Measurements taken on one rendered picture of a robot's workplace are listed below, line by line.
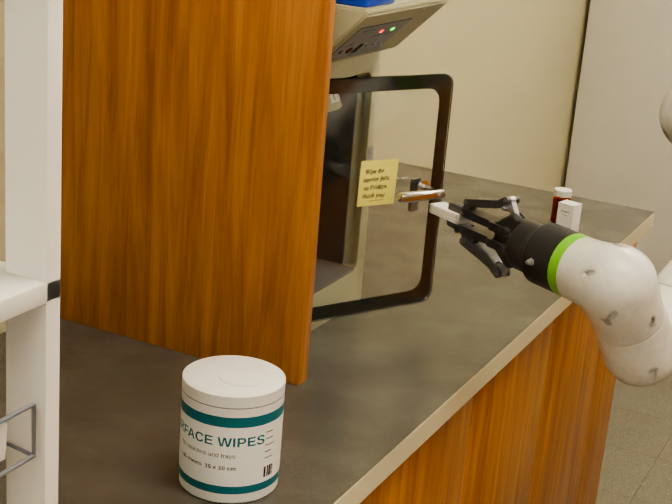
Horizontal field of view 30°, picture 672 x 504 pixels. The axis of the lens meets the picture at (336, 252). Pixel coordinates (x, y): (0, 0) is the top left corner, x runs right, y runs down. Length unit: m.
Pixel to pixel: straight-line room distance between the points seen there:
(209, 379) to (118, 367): 0.42
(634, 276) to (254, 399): 0.53
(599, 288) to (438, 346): 0.51
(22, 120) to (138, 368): 0.95
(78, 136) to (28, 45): 1.00
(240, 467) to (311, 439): 0.22
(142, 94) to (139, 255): 0.26
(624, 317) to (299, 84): 0.56
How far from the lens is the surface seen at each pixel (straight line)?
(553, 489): 2.93
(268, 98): 1.84
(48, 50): 1.04
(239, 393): 1.54
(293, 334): 1.91
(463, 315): 2.29
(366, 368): 2.02
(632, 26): 4.93
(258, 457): 1.58
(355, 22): 1.85
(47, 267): 1.09
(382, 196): 2.06
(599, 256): 1.71
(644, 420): 4.32
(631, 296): 1.69
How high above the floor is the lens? 1.73
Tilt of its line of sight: 18 degrees down
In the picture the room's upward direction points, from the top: 5 degrees clockwise
